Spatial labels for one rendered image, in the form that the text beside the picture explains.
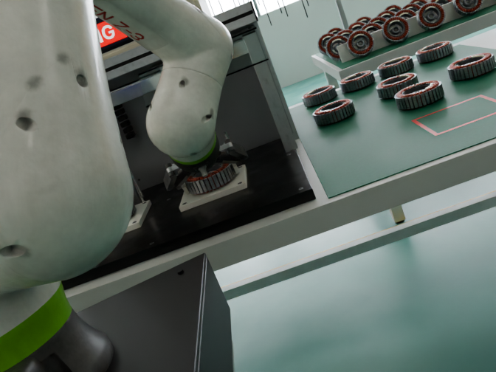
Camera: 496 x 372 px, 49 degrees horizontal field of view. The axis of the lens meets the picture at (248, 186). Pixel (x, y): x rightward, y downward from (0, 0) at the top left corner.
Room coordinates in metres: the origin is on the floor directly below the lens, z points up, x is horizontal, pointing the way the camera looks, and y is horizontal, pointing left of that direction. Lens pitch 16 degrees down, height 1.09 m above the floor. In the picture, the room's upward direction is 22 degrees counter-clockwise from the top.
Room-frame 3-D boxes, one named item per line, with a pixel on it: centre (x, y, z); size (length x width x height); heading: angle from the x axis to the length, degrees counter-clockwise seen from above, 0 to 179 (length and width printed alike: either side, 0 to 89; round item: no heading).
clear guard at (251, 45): (1.17, -0.02, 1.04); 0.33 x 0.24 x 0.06; 174
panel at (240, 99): (1.44, 0.17, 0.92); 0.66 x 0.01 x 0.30; 84
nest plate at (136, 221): (1.20, 0.31, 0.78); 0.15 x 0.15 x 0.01; 84
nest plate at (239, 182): (1.17, 0.07, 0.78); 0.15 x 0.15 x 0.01; 84
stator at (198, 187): (1.17, 0.07, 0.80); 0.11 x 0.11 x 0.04
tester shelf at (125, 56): (1.50, 0.16, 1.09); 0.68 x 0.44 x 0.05; 84
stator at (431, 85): (1.28, -0.47, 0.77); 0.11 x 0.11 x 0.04
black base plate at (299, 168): (1.20, 0.19, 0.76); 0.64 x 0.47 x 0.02; 84
